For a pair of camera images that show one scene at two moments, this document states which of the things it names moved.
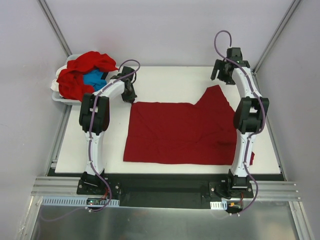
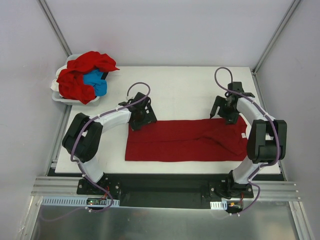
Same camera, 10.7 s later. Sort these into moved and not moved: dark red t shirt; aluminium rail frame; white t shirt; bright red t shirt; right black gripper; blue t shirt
Moved: right black gripper; dark red t shirt
Not moved: aluminium rail frame; blue t shirt; white t shirt; bright red t shirt
